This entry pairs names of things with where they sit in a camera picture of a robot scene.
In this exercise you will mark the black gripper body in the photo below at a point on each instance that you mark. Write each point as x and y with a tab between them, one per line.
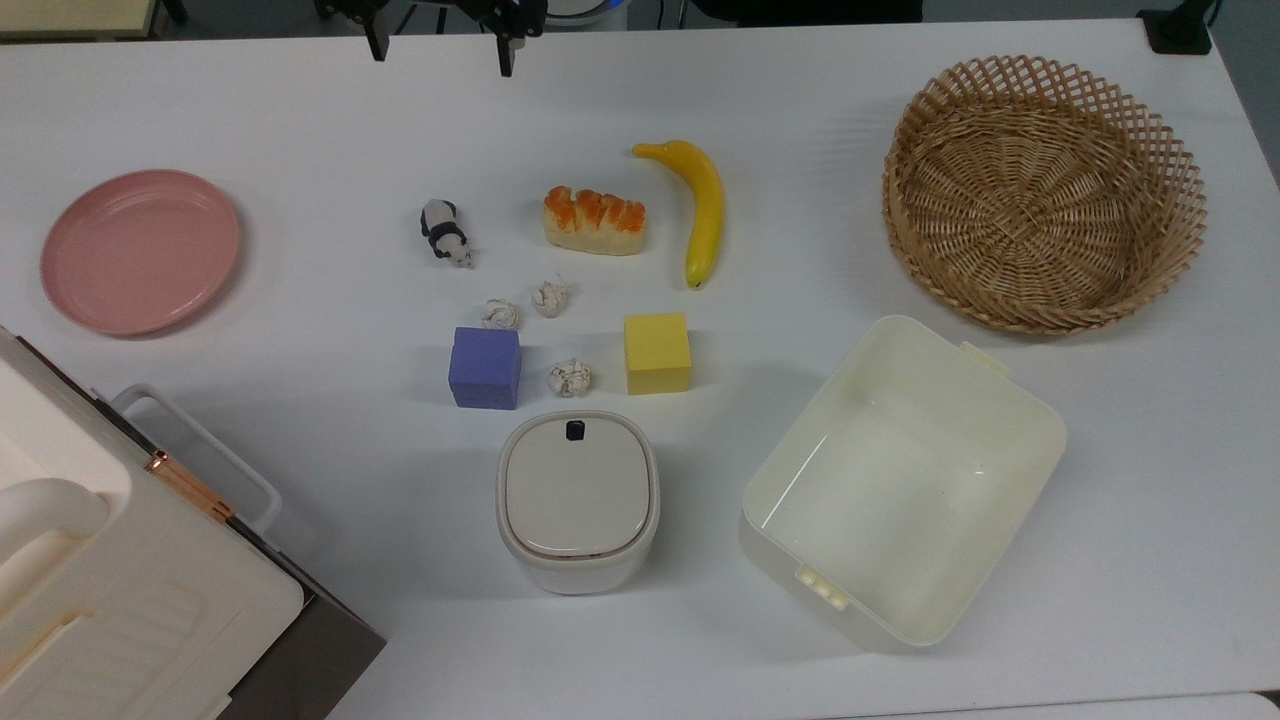
500	12

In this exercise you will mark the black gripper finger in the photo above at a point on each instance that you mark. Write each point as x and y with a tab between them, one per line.
508	55
378	42

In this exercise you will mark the orange glazed bread loaf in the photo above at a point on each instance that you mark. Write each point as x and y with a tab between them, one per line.
594	221

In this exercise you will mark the round wicker basket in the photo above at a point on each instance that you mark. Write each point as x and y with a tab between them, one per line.
1040	195

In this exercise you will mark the panda figurine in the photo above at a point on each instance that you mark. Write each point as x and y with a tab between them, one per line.
443	232

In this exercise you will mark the crumpled white paper ball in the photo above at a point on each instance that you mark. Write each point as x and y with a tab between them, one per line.
500	314
550	298
570	378

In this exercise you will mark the yellow banana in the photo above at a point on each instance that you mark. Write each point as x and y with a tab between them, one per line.
708	205

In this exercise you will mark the beige wooden side table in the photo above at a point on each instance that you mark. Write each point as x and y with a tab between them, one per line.
70	15

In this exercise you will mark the purple foam cube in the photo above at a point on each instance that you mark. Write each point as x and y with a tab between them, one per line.
485	367

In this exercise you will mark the pink round plate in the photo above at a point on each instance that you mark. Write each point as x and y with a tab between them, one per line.
140	250

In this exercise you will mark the yellow foam cube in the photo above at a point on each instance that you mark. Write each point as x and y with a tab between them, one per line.
657	352

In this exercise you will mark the small beige lidded trash can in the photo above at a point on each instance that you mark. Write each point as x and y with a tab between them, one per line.
577	495

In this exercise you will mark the cream plastic open bin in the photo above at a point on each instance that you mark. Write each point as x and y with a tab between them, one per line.
900	490

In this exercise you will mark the dark wood drawer cabinet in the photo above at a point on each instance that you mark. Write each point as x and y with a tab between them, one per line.
320	650

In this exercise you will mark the black clamp mount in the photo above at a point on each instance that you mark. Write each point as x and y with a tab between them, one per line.
1178	28

